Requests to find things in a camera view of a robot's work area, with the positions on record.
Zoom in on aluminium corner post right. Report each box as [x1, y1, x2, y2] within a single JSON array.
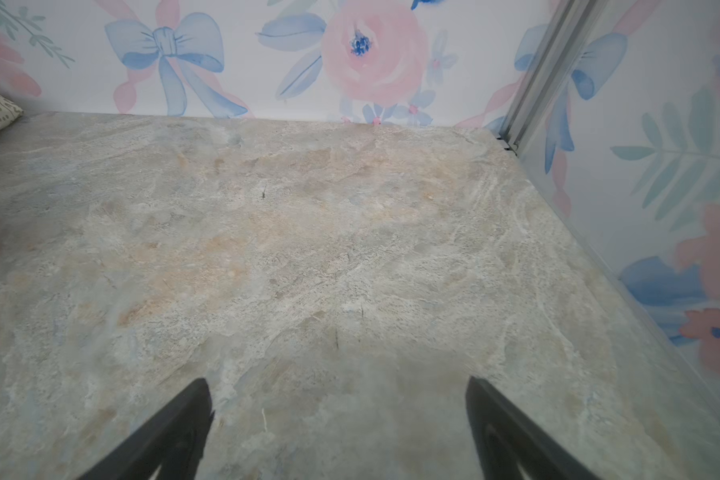
[[497, 0, 608, 154]]

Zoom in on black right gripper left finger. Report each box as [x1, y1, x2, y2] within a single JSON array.
[[81, 378, 214, 479]]

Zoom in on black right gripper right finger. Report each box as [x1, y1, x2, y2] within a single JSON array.
[[465, 376, 596, 480]]

